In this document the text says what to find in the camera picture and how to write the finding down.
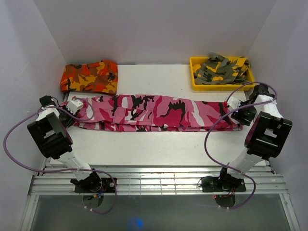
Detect green yellow camouflage trousers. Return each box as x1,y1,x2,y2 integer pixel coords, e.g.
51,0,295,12
192,53,250,85

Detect yellow plastic bin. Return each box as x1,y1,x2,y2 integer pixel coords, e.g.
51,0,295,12
189,53,255,91

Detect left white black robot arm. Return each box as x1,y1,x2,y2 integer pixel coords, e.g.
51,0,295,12
27,96,103,192

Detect orange camouflage folded trousers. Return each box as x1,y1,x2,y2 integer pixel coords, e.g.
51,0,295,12
60,60,118,95

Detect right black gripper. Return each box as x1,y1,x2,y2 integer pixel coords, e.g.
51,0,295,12
231,99,257,127

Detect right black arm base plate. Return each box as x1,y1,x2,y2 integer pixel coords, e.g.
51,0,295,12
196,176,246,193

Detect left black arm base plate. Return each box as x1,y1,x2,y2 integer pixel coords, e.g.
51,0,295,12
74,177,117,193

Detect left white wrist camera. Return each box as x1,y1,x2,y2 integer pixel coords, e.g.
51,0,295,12
66,99,84,115

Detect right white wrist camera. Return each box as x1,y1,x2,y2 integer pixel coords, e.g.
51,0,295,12
226,96,242,111

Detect aluminium rail frame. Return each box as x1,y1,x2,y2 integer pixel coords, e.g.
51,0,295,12
21,159,300,231

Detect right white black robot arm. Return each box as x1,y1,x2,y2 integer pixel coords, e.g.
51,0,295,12
217,84,293,191

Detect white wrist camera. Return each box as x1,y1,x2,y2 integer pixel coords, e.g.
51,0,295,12
66,99,84,115
226,96,242,111

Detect pink camouflage trousers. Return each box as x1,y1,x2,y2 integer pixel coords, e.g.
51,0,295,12
73,95,243,132

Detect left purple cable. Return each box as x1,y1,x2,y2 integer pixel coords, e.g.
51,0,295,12
3,97,118,215

